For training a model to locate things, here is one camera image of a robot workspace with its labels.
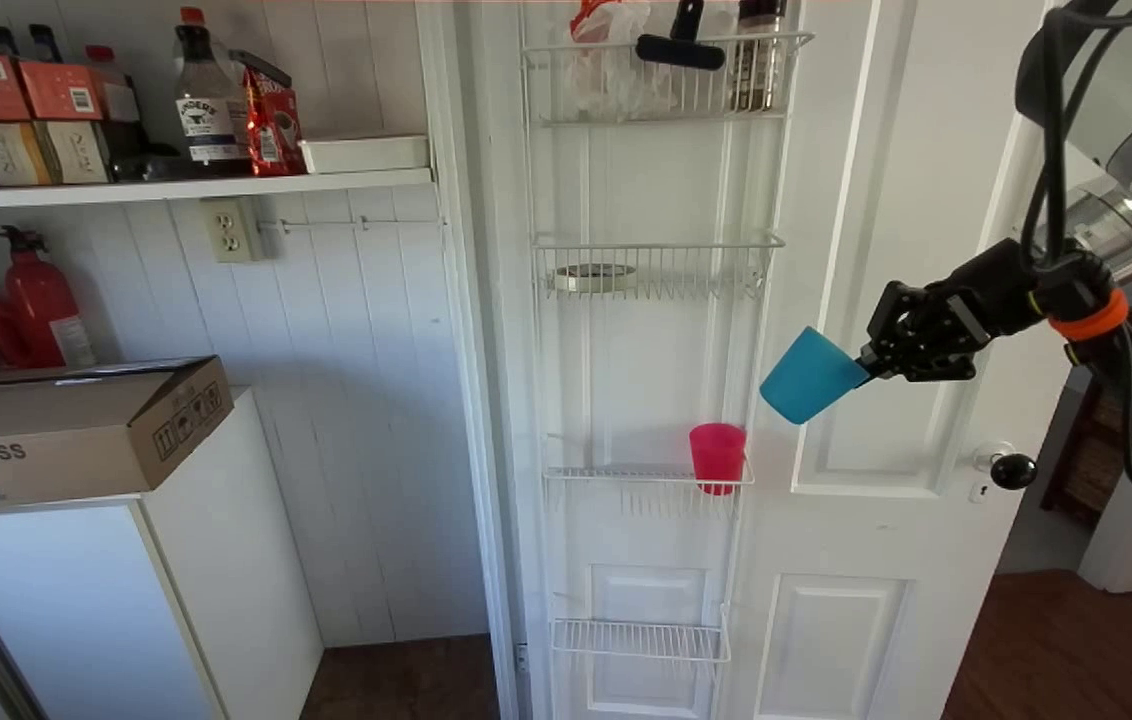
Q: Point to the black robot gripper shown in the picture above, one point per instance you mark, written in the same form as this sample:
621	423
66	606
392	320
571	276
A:
939	328

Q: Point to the blue plastic cup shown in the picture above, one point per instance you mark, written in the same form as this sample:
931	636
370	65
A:
810	377

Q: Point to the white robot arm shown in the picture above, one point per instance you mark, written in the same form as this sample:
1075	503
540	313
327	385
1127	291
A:
1075	248

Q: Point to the pink plastic cup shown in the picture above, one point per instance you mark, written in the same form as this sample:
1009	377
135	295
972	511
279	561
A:
719	457

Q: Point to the black door knob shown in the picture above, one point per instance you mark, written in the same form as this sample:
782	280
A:
1014	471

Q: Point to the white panel door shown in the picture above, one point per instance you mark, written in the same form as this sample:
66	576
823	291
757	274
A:
871	528

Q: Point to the white flat box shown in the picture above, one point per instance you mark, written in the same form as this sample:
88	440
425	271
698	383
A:
386	154

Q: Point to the red snack bag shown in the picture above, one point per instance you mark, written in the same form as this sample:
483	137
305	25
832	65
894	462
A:
270	118

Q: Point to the clear liquor bottle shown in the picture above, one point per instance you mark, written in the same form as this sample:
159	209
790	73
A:
205	97

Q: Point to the white cabinet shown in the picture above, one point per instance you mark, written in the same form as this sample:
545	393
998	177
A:
171	606

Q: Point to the dark sauce bottle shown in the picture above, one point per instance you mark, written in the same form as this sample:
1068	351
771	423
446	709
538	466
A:
122	114

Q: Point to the brown cardboard box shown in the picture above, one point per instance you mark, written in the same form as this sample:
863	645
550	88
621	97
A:
110	430

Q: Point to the orange box right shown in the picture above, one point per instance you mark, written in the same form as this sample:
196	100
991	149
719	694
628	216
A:
68	108

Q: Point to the orange box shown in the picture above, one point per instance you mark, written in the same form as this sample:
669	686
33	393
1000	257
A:
22	149
68	108

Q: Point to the red fire extinguisher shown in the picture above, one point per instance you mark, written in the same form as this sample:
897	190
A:
46	302

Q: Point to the orange box left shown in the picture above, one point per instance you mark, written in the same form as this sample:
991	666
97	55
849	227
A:
22	149

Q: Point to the white wire door rack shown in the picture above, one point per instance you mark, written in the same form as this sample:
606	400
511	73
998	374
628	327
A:
665	171

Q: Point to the black handled tool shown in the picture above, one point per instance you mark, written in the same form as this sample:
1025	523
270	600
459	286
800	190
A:
677	46

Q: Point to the white wall shelf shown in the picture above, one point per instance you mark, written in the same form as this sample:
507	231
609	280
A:
210	190

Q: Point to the wall power outlet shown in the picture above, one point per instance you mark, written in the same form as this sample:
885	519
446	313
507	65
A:
235	233

